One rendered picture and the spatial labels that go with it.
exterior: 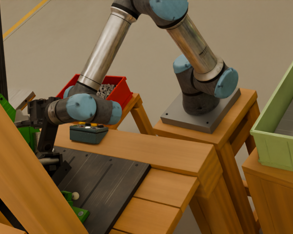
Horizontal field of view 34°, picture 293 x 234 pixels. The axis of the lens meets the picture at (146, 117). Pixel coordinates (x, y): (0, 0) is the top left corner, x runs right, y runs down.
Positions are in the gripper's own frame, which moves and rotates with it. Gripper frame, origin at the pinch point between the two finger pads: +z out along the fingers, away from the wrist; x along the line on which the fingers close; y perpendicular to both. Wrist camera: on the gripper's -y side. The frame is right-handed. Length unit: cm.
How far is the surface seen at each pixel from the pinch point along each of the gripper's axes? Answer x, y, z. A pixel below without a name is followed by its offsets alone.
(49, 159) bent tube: -19.1, -10.2, 15.1
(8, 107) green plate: -3.6, 9.5, 17.5
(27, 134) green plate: -11.4, -0.2, 18.0
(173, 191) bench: -40, -25, -29
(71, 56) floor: -181, 99, 226
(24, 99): -17.4, 15.7, 29.6
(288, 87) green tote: -82, 11, -53
